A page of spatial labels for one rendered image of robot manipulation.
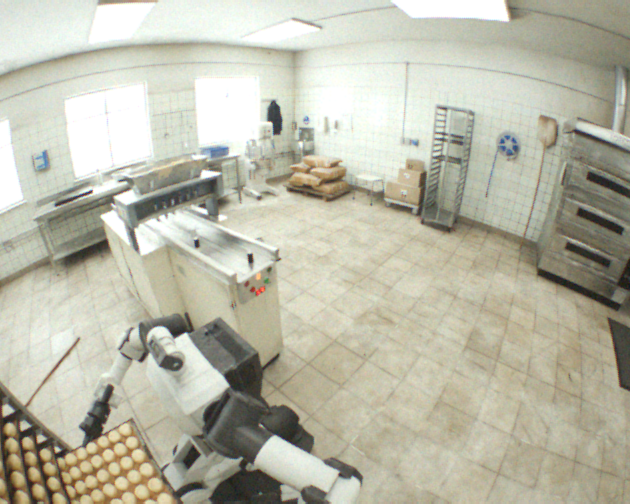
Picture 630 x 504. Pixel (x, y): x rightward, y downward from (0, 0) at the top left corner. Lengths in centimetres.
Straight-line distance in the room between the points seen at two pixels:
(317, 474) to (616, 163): 376
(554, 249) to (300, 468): 359
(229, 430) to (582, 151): 372
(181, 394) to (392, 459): 128
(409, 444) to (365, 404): 39
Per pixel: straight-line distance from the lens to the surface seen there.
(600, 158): 371
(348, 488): 66
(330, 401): 183
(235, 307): 142
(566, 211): 367
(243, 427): 64
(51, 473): 116
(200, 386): 73
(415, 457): 176
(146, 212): 185
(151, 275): 190
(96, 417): 124
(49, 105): 480
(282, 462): 61
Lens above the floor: 159
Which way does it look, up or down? 30 degrees down
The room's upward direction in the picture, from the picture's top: 1 degrees clockwise
